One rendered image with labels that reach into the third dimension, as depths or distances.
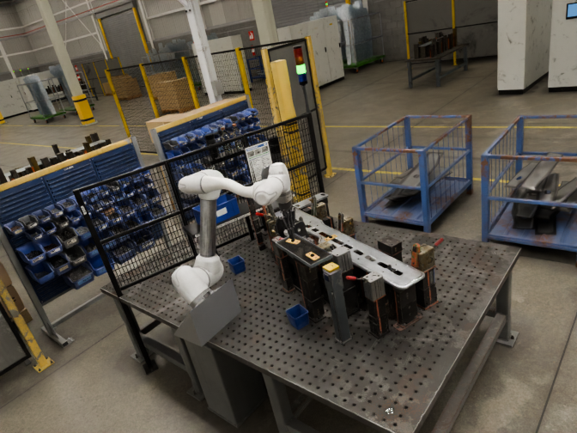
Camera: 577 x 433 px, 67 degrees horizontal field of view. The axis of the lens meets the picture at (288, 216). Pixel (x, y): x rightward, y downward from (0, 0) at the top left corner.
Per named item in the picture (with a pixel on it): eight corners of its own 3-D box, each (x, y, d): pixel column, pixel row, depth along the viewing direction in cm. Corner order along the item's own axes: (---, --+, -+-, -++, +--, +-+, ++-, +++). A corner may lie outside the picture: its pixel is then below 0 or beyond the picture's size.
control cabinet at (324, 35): (302, 96, 1326) (287, 9, 1225) (289, 97, 1360) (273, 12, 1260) (345, 78, 1481) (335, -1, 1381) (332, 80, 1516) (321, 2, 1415)
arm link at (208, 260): (188, 288, 283) (207, 276, 303) (209, 293, 277) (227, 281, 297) (188, 169, 263) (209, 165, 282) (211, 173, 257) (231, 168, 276)
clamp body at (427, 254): (442, 301, 248) (439, 246, 233) (423, 313, 242) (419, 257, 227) (428, 294, 257) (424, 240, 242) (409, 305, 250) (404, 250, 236)
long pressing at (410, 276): (432, 273, 225) (432, 271, 224) (399, 292, 215) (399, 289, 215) (291, 206, 337) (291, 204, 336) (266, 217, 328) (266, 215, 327)
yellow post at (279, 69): (331, 273, 423) (293, 57, 341) (316, 281, 416) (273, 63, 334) (320, 266, 438) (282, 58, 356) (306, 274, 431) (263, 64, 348)
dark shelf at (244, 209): (297, 195, 352) (296, 192, 350) (193, 239, 315) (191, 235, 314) (283, 189, 369) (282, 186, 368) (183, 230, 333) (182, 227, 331)
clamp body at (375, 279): (394, 332, 233) (387, 275, 218) (378, 342, 228) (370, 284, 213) (381, 323, 241) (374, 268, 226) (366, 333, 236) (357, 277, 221)
